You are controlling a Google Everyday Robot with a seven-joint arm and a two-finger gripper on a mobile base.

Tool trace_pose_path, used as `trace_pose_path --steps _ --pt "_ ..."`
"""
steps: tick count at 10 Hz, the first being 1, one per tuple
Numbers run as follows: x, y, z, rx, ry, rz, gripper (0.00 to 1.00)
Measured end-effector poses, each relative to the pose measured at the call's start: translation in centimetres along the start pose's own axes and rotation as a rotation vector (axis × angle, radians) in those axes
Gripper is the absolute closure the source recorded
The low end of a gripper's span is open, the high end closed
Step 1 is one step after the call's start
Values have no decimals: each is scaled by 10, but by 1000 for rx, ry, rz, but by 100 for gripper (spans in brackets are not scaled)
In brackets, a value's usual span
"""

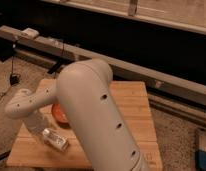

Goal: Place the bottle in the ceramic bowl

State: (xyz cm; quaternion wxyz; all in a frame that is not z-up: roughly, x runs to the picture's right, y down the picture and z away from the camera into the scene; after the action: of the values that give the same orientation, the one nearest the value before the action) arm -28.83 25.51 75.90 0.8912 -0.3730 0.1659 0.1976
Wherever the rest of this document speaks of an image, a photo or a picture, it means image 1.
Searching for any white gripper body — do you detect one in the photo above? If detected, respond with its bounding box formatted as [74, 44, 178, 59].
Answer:
[23, 111, 49, 144]

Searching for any clear plastic bottle white label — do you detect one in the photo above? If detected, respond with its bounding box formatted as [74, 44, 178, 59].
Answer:
[42, 129, 68, 151]

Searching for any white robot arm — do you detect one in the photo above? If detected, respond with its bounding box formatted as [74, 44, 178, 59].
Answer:
[5, 59, 150, 171]

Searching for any orange ceramic bowl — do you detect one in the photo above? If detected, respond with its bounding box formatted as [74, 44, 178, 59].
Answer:
[51, 103, 68, 125]

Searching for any wooden board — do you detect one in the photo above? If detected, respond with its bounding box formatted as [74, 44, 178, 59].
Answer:
[6, 81, 163, 171]

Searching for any small white box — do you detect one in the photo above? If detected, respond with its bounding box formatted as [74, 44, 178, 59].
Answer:
[21, 28, 39, 38]

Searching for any blue white container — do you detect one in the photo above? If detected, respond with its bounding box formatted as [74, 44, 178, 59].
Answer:
[195, 129, 206, 171]

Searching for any black cable with plug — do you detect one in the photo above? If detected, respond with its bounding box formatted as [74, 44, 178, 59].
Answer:
[0, 35, 22, 105]

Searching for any grey metal rail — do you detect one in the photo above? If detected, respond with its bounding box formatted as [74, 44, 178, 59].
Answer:
[0, 25, 206, 106]

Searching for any wooden upright post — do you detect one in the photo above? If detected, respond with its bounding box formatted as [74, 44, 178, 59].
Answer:
[128, 0, 138, 16]

